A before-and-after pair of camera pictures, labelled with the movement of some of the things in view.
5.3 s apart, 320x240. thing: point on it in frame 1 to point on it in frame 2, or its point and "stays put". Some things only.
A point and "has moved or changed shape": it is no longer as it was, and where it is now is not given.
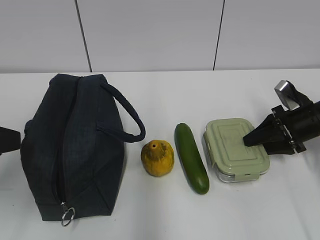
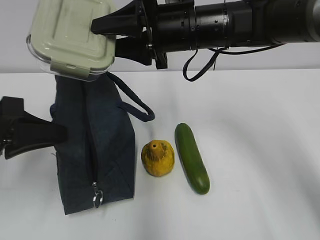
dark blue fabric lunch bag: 72,149 has moved or changed shape
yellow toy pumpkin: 157,157 stays put
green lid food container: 225,150 to 60,36
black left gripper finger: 10,140 to 36,133
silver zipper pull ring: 73,208 to 96,195
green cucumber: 187,148 stays put
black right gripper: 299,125 to 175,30
